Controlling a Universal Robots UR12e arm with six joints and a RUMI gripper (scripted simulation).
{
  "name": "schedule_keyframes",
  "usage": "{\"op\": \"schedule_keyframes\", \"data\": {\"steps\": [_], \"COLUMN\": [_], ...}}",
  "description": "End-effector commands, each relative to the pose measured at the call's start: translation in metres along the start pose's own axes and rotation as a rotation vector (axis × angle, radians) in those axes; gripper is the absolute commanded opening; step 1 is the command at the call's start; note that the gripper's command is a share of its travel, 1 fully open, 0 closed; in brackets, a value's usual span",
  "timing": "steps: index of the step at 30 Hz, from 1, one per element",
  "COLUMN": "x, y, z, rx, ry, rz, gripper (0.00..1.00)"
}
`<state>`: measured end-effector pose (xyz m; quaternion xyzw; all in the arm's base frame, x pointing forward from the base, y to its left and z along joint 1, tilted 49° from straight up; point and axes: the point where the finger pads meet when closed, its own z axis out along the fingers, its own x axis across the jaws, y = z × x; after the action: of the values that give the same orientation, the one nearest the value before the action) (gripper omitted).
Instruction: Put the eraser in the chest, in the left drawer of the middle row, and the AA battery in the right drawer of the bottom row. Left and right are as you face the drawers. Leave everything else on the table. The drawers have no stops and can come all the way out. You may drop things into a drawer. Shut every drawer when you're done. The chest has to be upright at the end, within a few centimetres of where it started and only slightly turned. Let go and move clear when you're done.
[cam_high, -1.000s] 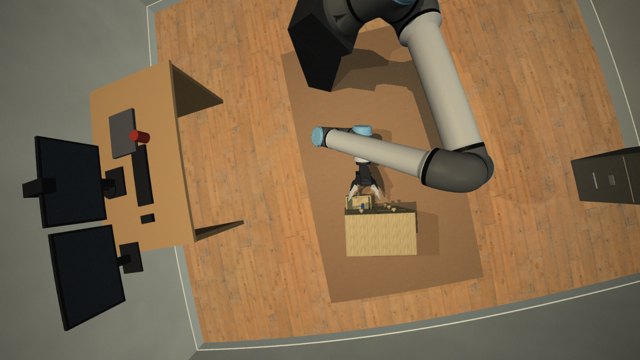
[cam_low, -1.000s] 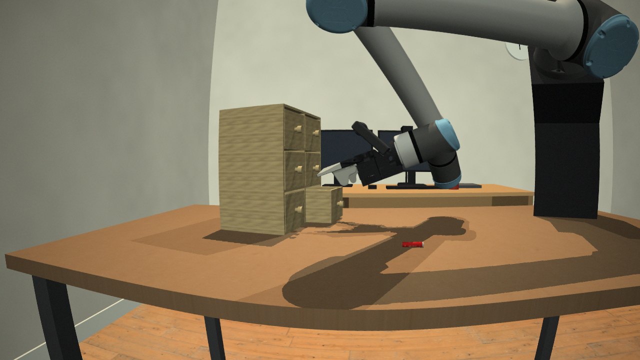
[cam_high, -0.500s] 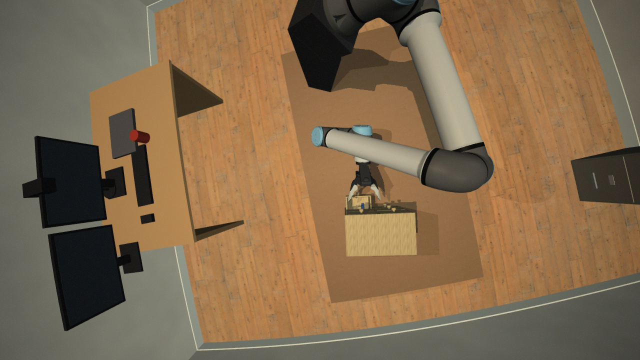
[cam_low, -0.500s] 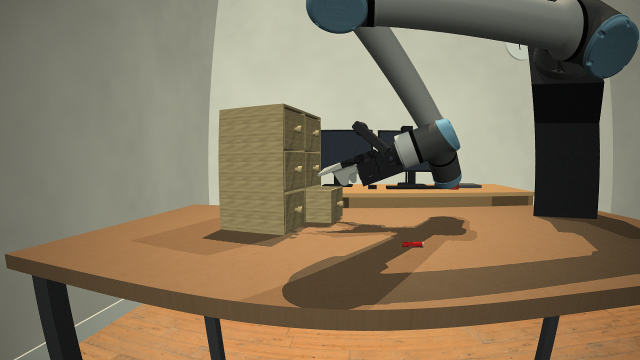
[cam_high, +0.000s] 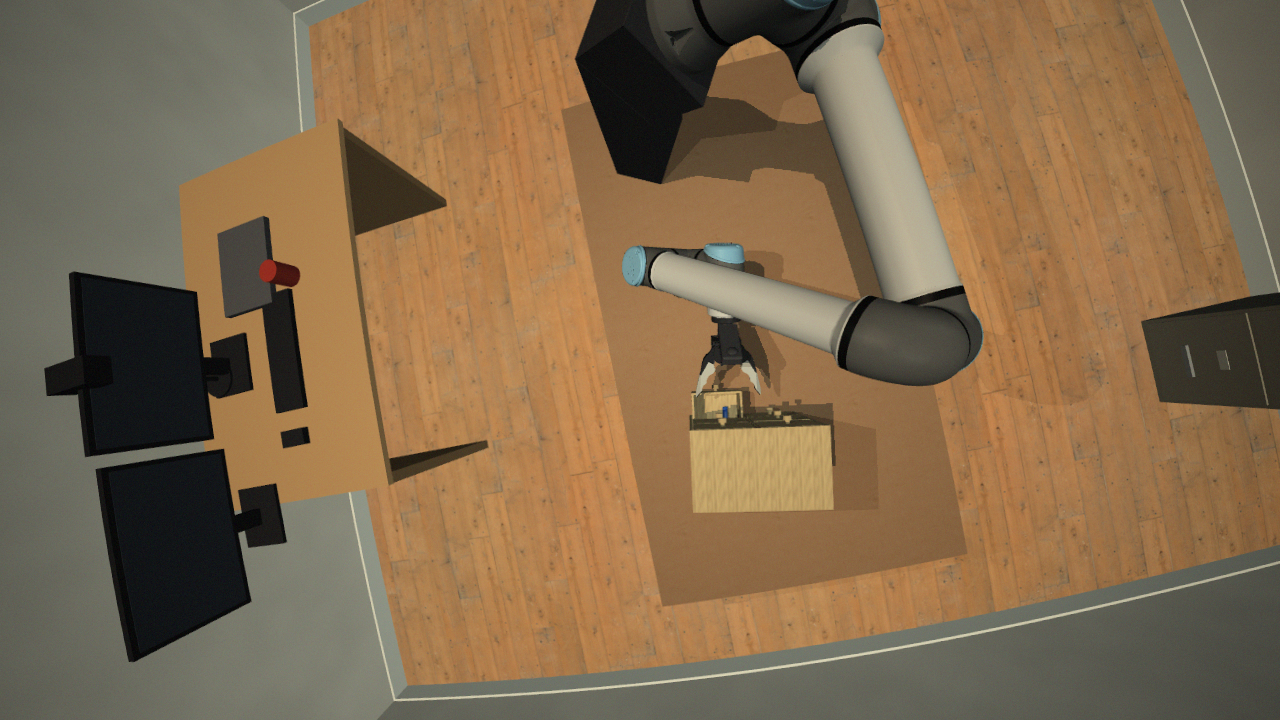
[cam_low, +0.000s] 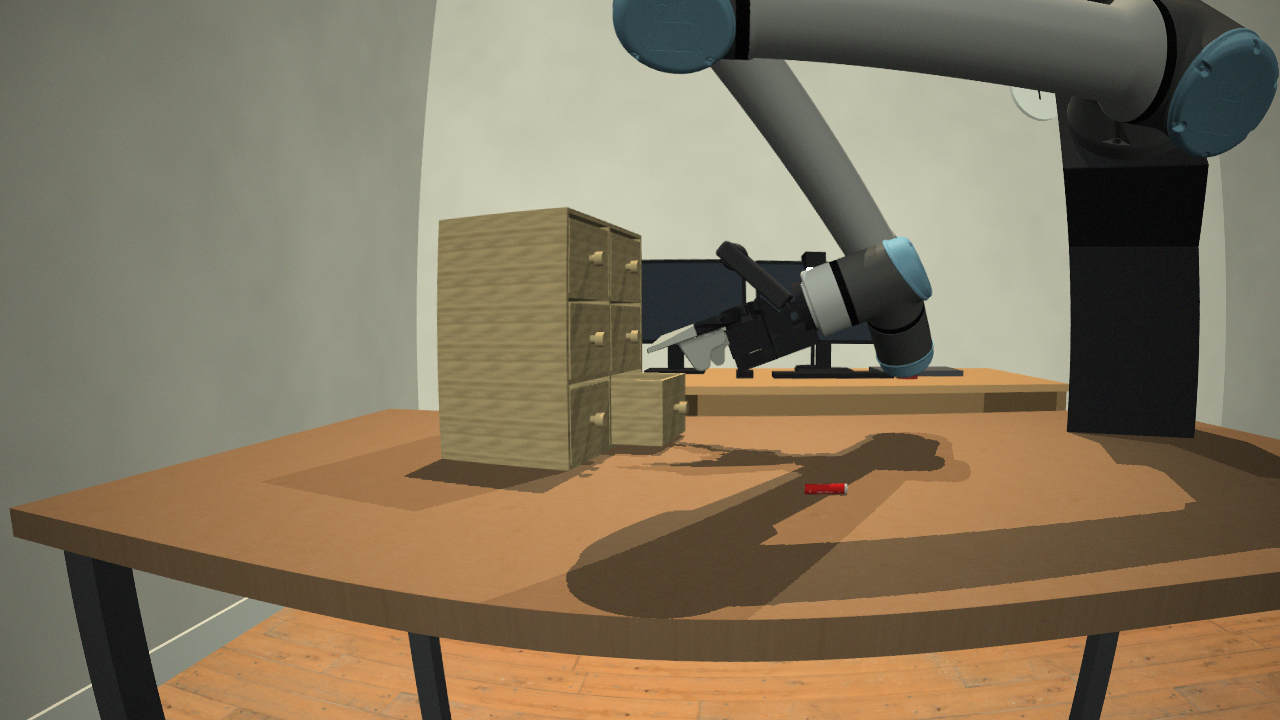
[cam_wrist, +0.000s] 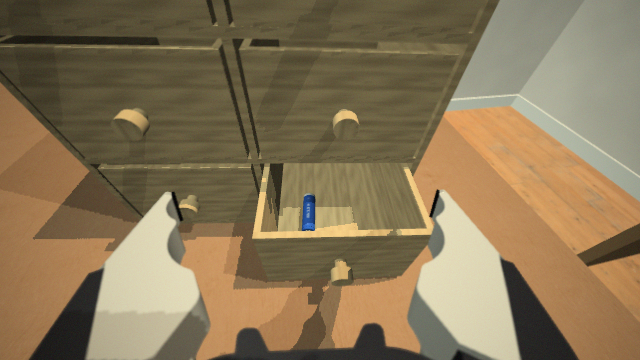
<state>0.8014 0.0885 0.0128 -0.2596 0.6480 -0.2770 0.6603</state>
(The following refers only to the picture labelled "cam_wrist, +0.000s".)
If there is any blue aa battery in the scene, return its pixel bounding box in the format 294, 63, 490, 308
302, 193, 315, 231

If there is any brown wooden chest of drawers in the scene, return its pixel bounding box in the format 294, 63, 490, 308
0, 0, 499, 220

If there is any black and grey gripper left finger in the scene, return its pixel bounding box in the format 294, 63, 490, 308
29, 192, 210, 360

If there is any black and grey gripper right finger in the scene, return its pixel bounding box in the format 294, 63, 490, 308
407, 189, 579, 360

